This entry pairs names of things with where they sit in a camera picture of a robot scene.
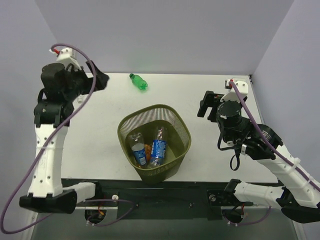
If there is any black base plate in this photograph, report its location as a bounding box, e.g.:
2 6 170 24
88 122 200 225
62 178 236 221

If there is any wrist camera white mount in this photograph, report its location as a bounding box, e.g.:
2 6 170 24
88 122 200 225
220 78 249 103
49 47 81 70

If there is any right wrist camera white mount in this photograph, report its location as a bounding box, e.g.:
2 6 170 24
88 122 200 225
220 78 249 103

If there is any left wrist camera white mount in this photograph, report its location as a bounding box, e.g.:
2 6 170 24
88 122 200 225
49 47 81 70

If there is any Pepsi bottle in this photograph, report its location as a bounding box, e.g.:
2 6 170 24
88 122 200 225
128 132 147 167
148 125 168 169

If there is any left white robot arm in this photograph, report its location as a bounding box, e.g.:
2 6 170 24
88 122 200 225
19 61 109 214

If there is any orange drink bottle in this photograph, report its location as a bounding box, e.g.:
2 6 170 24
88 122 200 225
144 144 152 162

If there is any olive green mesh bin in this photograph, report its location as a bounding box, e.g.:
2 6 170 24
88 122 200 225
117 104 192 185

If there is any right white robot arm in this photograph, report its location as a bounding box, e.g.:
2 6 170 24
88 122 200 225
197 91 320 224

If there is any clear unlabelled plastic bottle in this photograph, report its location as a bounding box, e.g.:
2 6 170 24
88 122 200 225
77 96 83 104

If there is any green plastic bottle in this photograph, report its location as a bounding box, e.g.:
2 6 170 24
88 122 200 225
129 73 148 91

